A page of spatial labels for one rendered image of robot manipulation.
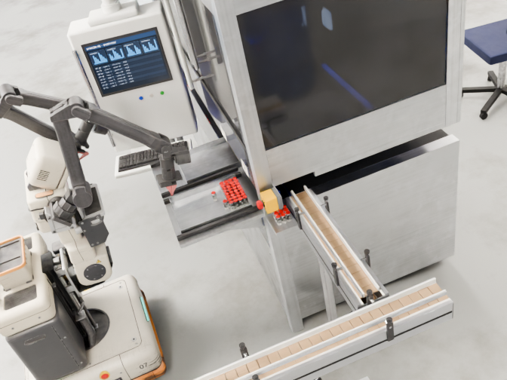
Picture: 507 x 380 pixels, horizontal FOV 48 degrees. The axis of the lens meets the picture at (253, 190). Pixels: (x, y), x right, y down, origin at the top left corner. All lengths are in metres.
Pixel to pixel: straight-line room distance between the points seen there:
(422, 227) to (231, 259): 1.23
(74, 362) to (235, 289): 1.04
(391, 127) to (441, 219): 0.74
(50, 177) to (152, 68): 0.96
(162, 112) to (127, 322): 1.17
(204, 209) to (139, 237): 1.43
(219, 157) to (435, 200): 1.13
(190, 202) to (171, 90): 0.76
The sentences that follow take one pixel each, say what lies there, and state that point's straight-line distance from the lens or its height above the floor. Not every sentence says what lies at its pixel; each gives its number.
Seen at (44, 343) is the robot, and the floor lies 0.57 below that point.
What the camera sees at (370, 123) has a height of 1.16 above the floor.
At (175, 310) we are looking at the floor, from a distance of 3.49.
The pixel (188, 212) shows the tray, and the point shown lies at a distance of 2.69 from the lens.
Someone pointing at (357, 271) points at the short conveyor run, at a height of 0.93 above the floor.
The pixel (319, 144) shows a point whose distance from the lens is 2.46.
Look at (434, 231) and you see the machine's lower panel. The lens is 3.17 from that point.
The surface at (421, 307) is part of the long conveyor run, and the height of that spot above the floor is 0.93.
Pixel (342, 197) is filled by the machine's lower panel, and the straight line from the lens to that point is 2.69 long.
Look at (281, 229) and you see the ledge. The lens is 2.47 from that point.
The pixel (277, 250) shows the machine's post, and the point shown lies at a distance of 2.72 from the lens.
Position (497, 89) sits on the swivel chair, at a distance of 4.76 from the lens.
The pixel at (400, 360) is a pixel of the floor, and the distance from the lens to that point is 3.07.
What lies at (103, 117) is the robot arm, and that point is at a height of 1.54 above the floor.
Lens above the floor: 2.56
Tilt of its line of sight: 39 degrees down
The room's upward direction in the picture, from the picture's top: 14 degrees counter-clockwise
